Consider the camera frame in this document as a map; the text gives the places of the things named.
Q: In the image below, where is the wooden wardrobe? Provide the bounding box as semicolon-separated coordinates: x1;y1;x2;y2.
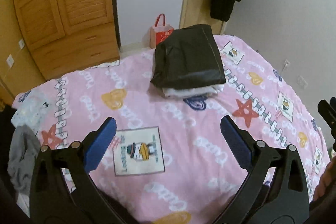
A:
14;0;120;80

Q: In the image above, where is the wall power socket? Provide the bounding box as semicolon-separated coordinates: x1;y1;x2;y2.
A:
297;76;308;89

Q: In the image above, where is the folded white clothes stack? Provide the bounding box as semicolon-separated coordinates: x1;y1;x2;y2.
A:
162;84;224;98

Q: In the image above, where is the black leather jacket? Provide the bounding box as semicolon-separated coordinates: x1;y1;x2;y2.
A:
151;24;226;90

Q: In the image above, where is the red gift bag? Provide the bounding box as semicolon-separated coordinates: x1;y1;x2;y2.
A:
150;13;174;48

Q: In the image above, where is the person right hand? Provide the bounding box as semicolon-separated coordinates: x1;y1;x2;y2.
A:
313;157;335;201

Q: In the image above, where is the pink patterned bed blanket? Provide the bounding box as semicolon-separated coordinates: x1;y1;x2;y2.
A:
13;35;330;223

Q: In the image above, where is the grey garment on bed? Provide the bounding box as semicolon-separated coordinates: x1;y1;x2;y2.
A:
7;125;41;196

